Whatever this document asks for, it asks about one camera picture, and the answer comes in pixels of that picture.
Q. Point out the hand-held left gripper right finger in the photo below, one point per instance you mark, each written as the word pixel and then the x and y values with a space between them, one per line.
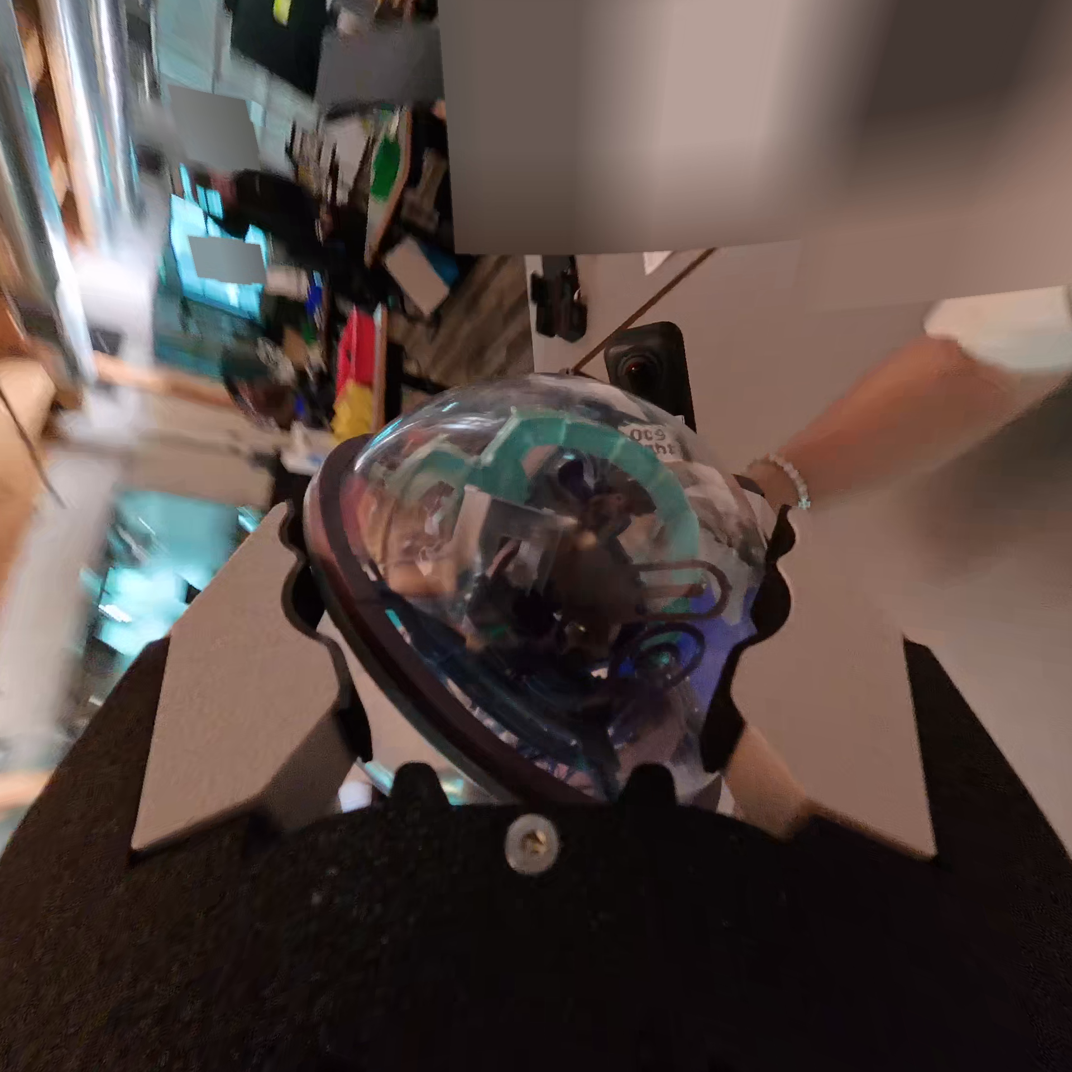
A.
pixel 837 712

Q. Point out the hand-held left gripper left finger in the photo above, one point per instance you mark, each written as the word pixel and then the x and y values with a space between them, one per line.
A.
pixel 234 712

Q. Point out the clear maze ball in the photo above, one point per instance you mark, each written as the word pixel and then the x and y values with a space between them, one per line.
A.
pixel 519 586

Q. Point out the person's right forearm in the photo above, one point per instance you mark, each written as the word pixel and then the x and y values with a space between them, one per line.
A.
pixel 904 402

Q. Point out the red yellow object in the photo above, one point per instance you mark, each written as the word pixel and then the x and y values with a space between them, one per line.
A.
pixel 356 377

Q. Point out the black clamp mount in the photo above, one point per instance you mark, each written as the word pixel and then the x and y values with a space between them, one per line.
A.
pixel 557 301

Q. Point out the silver metal air duct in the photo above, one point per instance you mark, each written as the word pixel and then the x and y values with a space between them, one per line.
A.
pixel 92 109

